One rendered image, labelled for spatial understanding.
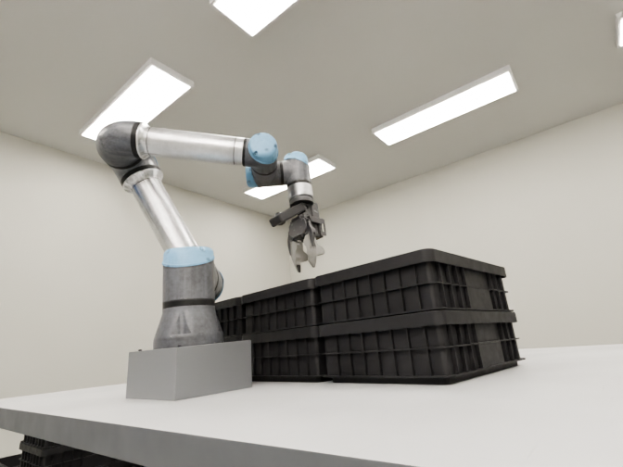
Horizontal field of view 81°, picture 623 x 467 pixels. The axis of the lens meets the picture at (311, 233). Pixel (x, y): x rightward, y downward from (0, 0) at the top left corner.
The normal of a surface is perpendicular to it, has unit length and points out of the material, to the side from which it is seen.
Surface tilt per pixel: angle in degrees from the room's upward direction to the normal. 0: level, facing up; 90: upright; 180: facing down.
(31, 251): 90
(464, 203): 90
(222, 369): 90
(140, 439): 90
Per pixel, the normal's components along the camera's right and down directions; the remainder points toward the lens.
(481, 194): -0.62, -0.18
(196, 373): 0.77, -0.24
